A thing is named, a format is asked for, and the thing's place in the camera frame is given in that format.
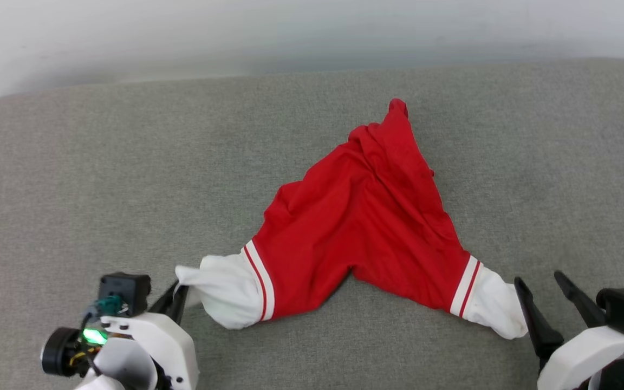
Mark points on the red and white garment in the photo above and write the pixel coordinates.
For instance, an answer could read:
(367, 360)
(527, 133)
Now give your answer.
(366, 227)

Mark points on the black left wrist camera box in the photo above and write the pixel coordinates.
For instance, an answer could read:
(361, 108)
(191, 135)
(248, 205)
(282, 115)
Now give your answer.
(125, 290)

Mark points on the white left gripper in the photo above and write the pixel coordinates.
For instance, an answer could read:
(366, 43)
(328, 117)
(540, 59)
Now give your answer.
(174, 346)

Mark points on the grey fabric sofa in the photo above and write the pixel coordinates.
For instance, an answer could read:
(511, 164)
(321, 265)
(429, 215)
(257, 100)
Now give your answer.
(101, 189)

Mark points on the teal left camera connector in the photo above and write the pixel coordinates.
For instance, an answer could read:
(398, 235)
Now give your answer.
(109, 305)

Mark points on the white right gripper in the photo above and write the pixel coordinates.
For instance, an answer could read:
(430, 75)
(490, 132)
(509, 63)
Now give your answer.
(572, 357)

